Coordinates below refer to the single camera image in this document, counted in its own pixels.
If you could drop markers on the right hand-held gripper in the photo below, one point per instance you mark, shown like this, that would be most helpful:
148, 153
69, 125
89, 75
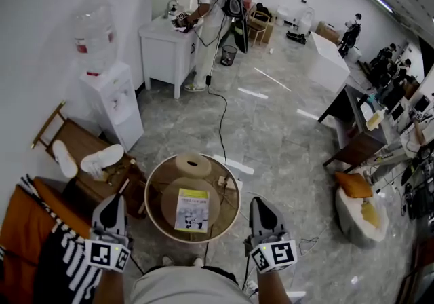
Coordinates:
281, 253

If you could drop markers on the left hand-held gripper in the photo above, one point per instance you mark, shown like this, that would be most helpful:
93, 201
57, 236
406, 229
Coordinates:
101, 253

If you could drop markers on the orange sofa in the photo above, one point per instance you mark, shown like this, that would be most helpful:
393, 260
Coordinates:
54, 201

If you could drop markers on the yellow and white booklet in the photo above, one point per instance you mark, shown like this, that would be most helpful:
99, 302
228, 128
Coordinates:
191, 209

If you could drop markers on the person's right forearm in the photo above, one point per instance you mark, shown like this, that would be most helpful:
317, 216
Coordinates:
271, 289

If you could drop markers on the person's left forearm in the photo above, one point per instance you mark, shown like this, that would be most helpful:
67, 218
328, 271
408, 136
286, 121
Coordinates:
110, 287

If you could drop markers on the round glass side table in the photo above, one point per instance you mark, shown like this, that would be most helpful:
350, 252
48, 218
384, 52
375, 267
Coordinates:
227, 204

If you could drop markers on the dark red booklet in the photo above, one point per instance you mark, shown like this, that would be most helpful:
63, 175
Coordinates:
124, 186

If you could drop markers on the white paper tag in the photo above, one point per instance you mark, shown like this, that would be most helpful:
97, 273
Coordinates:
97, 173

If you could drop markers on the beige round disc base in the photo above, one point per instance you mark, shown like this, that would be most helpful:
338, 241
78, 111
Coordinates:
167, 204

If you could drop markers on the white power strip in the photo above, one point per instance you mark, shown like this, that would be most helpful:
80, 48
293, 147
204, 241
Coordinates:
225, 182

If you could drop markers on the person's black trousers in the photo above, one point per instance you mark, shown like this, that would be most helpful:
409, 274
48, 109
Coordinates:
223, 272

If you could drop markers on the white slipper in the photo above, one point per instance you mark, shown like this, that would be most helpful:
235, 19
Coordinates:
105, 155
64, 160

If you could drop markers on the person's left shoe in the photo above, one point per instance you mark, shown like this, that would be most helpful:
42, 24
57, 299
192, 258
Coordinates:
167, 260

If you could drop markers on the person's shoe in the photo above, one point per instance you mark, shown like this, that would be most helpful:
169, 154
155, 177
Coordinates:
198, 261
167, 260

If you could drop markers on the black white striped blanket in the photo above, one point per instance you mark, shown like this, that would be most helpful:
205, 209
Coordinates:
54, 272

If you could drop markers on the person's right shoe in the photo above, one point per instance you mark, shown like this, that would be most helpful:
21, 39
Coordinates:
198, 261

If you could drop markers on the white beanbag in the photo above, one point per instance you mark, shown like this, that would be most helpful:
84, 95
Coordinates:
349, 214

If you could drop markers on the large orange cushion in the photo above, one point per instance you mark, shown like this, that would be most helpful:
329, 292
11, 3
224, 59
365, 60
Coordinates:
20, 228

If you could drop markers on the wooden side table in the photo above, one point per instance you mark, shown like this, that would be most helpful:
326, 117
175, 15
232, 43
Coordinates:
81, 133

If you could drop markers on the orange pillow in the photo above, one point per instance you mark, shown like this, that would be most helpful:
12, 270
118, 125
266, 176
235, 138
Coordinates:
352, 184

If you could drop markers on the person's white shirt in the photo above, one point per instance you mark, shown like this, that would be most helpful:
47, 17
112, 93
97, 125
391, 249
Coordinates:
190, 289

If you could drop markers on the yellow pillow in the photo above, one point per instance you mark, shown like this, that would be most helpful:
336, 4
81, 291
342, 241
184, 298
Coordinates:
370, 214

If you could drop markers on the white water dispenser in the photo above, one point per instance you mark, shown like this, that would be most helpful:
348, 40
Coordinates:
115, 109

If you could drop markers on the dark wooden desk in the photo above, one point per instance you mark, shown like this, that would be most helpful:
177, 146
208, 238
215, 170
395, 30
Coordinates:
359, 150

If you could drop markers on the yellow plastic bottle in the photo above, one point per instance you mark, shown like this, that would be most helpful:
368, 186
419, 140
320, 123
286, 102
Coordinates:
374, 122

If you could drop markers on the cluttered equipment desk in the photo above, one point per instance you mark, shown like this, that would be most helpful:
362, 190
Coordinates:
420, 173

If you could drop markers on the black mesh trash bin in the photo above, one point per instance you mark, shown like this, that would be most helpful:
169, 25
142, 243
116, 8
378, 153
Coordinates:
229, 55

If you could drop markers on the large white box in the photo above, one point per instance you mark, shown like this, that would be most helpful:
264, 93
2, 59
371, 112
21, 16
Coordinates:
327, 61

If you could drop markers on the white sink cabinet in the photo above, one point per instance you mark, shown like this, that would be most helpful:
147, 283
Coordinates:
166, 48

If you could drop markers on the clear water bottle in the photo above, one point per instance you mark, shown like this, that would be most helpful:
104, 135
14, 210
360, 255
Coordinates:
95, 38

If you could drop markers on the black bag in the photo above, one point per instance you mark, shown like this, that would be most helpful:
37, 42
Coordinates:
296, 38
262, 12

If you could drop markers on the wooden chair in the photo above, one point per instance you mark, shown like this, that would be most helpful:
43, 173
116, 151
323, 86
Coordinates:
268, 33

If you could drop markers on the brown cardboard box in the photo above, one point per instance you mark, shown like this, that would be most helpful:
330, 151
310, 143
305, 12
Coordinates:
327, 31

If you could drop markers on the white toilet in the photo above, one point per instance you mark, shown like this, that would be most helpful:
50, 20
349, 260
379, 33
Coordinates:
308, 21
282, 16

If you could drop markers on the silver faucet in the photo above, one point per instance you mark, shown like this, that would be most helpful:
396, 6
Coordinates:
166, 11

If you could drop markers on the dark soap bottle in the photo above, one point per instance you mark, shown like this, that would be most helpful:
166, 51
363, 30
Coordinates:
174, 11

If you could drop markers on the long ceiling light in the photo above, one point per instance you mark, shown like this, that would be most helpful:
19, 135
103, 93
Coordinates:
378, 0

